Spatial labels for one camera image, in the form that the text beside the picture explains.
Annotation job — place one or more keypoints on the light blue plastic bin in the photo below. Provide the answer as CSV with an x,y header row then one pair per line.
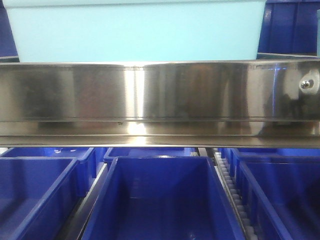
x,y
135,30

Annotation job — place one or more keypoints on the stainless steel shelf beam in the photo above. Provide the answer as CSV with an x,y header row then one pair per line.
x,y
235,103

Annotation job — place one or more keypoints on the shelf beam screw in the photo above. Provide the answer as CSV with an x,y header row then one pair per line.
x,y
306,84

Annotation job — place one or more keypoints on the blue bin lower centre rear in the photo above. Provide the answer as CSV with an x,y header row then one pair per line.
x,y
114,152

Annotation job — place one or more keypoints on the blue bin lower centre front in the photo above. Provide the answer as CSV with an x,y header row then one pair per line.
x,y
162,198

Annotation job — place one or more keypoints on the blue bin lower left rear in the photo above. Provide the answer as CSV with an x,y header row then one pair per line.
x,y
87,157

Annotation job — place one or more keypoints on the blue bin lower right rear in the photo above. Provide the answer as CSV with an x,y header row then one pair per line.
x,y
236,155

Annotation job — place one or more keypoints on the blue bin lower right front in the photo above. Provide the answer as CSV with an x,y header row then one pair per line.
x,y
282,197

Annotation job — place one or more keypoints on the blue bin lower left front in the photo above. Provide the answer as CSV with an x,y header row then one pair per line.
x,y
37,194

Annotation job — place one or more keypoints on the white roller track right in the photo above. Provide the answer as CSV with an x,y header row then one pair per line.
x,y
233,196

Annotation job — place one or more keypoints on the blue bin upper right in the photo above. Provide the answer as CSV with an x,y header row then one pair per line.
x,y
289,27

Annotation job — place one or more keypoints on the blue bin upper left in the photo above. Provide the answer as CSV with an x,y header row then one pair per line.
x,y
8,51

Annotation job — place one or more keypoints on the metal divider rail left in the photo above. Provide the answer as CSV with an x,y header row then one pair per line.
x,y
77,221

